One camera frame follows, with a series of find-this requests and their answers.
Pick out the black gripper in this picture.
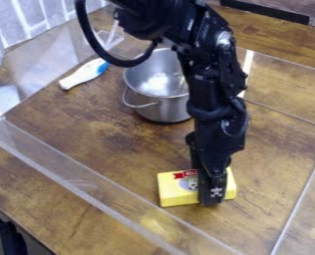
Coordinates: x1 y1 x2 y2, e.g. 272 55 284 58
183 98 250 207

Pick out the yellow butter block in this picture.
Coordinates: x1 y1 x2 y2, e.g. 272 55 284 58
157 168 237 207

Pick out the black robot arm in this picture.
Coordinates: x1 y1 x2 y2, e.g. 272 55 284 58
110 0 247 206

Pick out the clear acrylic barrier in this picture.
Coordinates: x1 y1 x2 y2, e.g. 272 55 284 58
0 13 315 255

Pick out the stainless steel pot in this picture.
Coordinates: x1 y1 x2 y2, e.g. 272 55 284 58
123 48 190 123

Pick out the black table leg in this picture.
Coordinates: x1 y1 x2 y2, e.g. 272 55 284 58
0 218 28 255

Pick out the black bar at table edge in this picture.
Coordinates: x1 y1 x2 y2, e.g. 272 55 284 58
218 0 309 25

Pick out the white curtain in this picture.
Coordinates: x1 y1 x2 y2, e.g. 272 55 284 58
0 0 111 78

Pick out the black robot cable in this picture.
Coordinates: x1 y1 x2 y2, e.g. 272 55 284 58
74 0 159 69

